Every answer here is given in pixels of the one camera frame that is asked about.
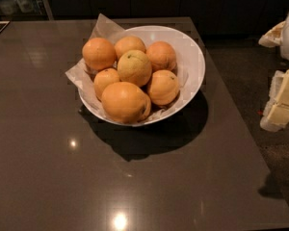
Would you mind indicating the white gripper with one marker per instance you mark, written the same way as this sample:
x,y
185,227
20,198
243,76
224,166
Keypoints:
x,y
276,114

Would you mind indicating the small left orange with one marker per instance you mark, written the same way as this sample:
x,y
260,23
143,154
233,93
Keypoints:
x,y
103,79

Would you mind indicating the right front orange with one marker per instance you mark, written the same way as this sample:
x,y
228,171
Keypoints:
x,y
163,87

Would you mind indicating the back centre orange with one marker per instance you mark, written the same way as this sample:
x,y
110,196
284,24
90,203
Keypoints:
x,y
129,43

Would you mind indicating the large front orange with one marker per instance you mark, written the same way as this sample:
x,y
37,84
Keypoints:
x,y
125,102

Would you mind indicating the back left orange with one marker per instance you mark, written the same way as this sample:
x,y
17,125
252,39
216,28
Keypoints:
x,y
99,53

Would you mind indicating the white bowl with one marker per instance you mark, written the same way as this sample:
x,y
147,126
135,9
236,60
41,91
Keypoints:
x,y
190,68

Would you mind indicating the back right orange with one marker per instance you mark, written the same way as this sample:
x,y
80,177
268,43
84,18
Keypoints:
x,y
162,56

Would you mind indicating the top centre yellowish orange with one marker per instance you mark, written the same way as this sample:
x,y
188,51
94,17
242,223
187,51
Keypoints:
x,y
135,67

